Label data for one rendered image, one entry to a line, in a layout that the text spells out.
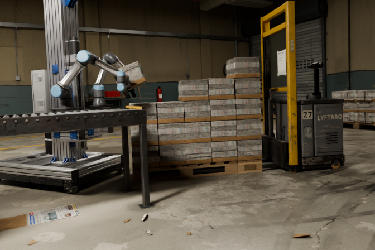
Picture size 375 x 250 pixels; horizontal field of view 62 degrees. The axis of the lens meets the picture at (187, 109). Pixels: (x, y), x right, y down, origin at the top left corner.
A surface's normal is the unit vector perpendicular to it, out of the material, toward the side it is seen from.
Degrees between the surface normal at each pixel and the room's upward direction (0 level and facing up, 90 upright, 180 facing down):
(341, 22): 90
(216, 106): 89
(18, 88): 90
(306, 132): 90
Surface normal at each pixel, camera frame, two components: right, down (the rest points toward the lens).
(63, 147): -0.42, 0.07
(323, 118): 0.15, 0.04
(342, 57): -0.88, 0.06
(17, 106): 0.48, 0.03
